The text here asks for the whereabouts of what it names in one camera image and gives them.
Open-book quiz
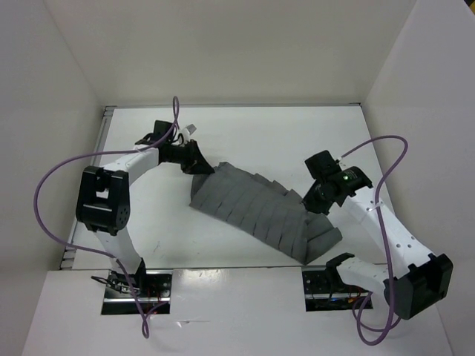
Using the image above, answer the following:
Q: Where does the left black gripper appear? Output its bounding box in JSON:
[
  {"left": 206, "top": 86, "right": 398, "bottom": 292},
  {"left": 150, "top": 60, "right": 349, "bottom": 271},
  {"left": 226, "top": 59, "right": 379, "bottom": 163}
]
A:
[{"left": 166, "top": 139, "right": 214, "bottom": 175}]

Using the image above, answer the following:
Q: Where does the grey pleated skirt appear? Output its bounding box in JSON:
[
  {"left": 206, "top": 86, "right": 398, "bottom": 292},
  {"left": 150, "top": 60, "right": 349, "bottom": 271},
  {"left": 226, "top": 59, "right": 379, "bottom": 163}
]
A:
[{"left": 190, "top": 162, "right": 342, "bottom": 265}]

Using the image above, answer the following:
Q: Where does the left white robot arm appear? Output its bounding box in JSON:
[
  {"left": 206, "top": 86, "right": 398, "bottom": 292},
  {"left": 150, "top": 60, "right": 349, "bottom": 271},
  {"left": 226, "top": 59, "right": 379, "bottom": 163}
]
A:
[{"left": 76, "top": 120, "right": 214, "bottom": 297}]

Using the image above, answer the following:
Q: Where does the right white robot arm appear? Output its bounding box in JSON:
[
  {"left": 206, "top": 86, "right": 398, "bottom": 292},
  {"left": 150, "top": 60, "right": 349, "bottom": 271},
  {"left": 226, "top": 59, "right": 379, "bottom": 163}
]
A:
[{"left": 303, "top": 165, "right": 453, "bottom": 320}]

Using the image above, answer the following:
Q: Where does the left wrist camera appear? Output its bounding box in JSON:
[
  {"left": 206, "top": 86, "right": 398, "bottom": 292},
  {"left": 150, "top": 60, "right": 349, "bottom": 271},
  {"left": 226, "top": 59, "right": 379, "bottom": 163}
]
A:
[{"left": 174, "top": 124, "right": 197, "bottom": 145}]

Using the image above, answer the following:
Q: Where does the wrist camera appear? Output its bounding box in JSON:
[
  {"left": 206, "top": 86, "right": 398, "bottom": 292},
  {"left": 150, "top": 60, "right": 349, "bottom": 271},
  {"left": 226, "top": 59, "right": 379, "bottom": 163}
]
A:
[
  {"left": 304, "top": 150, "right": 341, "bottom": 181},
  {"left": 174, "top": 124, "right": 197, "bottom": 145}
]

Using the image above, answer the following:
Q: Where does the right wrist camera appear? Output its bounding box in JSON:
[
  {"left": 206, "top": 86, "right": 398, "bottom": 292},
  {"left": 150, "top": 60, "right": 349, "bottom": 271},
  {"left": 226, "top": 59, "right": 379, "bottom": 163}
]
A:
[{"left": 304, "top": 150, "right": 341, "bottom": 181}]

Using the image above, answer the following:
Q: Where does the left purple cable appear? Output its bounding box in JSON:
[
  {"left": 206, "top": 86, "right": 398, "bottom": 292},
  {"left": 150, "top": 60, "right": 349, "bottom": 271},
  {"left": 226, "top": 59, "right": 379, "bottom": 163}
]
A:
[{"left": 33, "top": 96, "right": 182, "bottom": 339}]

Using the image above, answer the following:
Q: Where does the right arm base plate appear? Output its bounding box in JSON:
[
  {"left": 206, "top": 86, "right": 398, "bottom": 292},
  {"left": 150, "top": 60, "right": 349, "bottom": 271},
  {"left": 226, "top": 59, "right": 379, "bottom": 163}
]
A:
[{"left": 301, "top": 268, "right": 368, "bottom": 312}]

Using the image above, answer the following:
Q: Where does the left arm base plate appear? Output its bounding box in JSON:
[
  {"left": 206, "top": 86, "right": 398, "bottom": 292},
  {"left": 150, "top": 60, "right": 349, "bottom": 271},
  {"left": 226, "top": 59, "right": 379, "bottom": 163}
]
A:
[{"left": 92, "top": 271, "right": 172, "bottom": 315}]

